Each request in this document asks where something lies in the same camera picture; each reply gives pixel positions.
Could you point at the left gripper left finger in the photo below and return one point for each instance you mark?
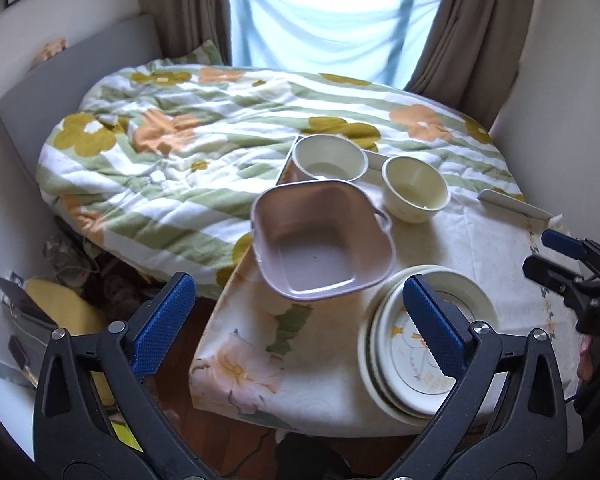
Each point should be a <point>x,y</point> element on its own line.
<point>93,419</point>

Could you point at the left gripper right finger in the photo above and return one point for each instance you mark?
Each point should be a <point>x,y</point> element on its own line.
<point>505,417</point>

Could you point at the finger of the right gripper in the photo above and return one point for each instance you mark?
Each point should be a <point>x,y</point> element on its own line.
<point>574,288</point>
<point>570,247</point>

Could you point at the plain white plate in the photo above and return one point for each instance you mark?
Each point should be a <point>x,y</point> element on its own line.
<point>380,339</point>

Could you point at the cream ceramic bowl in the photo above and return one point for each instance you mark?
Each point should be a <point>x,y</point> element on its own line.
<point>412,190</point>

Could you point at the pink square plastic bowl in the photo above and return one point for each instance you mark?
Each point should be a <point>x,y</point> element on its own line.
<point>316,240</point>

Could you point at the small white bowl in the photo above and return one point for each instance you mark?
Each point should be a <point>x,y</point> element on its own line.
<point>327,157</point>

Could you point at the small duck plate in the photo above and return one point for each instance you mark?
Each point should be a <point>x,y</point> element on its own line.
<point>404,366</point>

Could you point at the person right hand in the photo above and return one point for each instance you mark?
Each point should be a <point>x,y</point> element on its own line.
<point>585,368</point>

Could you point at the floral white tablecloth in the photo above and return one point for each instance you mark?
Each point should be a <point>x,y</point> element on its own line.
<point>308,366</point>

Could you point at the right brown curtain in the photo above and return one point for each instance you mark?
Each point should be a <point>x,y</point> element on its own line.
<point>471,58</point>

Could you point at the brown curtain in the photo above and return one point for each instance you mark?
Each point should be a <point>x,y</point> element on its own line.
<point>184,25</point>
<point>471,58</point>

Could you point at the floral striped quilt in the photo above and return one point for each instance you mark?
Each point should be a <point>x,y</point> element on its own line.
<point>160,164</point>

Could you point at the grey headboard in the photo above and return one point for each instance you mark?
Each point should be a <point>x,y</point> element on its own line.
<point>54,89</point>

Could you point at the small plush toy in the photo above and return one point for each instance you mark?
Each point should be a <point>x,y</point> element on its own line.
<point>50,50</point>

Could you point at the green patterned pillow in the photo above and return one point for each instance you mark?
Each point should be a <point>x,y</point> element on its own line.
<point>206,54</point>

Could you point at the light blue window cloth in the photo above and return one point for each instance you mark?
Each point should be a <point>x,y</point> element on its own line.
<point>379,41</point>

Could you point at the left brown curtain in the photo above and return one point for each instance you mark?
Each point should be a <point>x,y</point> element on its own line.
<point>184,25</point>

